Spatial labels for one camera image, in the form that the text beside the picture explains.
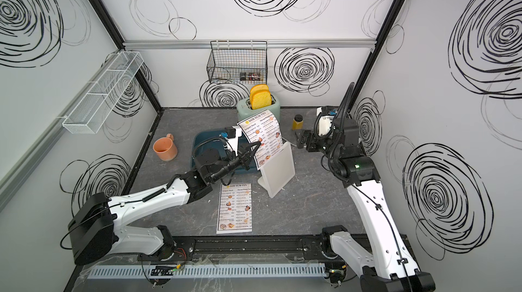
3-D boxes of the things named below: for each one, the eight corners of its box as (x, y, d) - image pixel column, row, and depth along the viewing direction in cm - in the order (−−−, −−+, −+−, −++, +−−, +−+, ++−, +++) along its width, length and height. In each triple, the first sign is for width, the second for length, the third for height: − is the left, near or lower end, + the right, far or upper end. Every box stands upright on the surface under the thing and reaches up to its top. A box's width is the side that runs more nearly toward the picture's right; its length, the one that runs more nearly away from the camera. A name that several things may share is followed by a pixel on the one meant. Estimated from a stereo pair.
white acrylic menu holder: (260, 189, 91) (259, 167, 75) (283, 165, 99) (287, 140, 83) (272, 200, 87) (274, 179, 72) (295, 174, 96) (301, 150, 80)
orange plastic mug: (158, 160, 99) (150, 151, 93) (165, 143, 106) (158, 133, 100) (176, 160, 99) (169, 151, 93) (181, 143, 106) (176, 133, 100)
